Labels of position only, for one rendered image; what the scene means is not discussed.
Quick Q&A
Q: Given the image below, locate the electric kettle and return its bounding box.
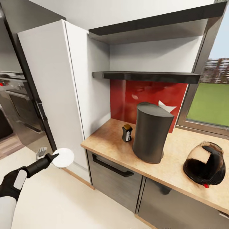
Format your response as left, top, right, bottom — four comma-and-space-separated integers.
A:
183, 141, 226, 188

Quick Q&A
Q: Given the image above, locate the saucer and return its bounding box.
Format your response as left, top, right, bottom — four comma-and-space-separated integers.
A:
52, 148, 74, 168

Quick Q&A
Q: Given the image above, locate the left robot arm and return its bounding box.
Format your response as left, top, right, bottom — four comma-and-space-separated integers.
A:
0, 147, 59, 229

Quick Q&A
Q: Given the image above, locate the bottle of coffee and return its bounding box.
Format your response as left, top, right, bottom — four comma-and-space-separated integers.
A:
122, 124, 132, 142

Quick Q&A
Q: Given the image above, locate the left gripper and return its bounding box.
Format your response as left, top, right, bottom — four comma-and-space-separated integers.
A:
33, 153, 59, 172

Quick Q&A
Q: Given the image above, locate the paper coffee filter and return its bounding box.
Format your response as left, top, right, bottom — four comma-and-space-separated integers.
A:
159, 101, 176, 112

